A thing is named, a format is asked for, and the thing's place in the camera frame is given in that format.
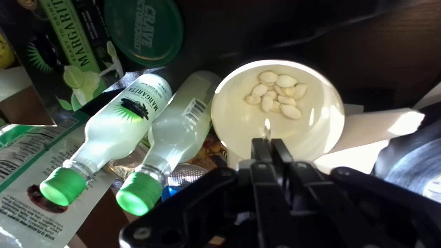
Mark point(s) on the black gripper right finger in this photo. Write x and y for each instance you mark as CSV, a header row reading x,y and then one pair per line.
x,y
344,211

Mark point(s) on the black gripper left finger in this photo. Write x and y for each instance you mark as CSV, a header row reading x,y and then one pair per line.
x,y
229,207

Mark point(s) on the white round bowl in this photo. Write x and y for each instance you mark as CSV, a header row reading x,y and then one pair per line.
x,y
317,129

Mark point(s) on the blue foil packet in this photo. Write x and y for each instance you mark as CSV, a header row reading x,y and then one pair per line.
x,y
176,187

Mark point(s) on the grey plate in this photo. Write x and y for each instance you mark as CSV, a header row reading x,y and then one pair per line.
x,y
413,156

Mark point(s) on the margarita bottle green cap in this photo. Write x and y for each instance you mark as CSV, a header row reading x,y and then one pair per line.
x,y
176,133
110,133

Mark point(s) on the green round lid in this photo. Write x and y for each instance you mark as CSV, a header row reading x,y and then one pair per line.
x,y
144,32

